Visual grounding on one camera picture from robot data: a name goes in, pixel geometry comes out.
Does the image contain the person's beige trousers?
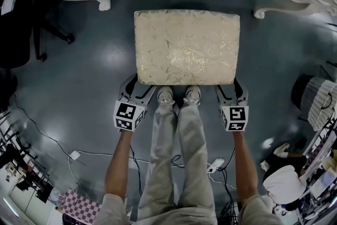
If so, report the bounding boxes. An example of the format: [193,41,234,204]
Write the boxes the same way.
[137,102,218,225]

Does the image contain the person's left forearm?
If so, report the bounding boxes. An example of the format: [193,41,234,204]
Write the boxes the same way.
[104,129,134,200]

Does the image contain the black floor cable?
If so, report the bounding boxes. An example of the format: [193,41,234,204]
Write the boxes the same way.
[10,94,72,159]

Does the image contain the purple checkered cloth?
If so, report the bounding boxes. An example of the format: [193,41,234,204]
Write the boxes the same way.
[57,190,102,222]

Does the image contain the person's beige shirt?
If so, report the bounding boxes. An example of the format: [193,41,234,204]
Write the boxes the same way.
[94,193,284,225]

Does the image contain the person's left shoe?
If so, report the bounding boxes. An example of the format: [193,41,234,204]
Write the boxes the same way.
[156,86,176,106]

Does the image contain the white power strip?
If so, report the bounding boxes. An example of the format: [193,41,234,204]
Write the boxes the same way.
[206,157,224,173]

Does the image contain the cream upholstered stool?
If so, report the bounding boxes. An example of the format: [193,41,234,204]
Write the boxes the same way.
[133,9,241,87]

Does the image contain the white adapter cable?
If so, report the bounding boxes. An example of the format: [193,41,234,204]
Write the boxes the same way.
[78,150,150,164]

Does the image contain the black office chair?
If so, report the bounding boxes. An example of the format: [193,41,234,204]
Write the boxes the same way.
[0,0,76,69]

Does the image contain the person's right forearm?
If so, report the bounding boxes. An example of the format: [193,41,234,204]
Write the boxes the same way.
[231,130,260,202]

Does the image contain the grey woven laundry basket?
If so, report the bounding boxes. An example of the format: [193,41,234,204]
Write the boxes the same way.
[291,75,337,132]

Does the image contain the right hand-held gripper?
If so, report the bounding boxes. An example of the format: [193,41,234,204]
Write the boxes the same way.
[214,79,250,132]

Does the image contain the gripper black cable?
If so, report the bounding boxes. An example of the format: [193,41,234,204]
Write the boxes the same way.
[128,144,144,195]
[215,149,237,219]

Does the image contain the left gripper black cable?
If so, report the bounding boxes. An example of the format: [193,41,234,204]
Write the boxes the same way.
[128,144,144,195]

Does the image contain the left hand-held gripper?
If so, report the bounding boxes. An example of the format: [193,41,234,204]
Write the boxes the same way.
[113,73,156,132]

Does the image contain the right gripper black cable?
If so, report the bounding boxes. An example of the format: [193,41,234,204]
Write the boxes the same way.
[215,149,237,219]

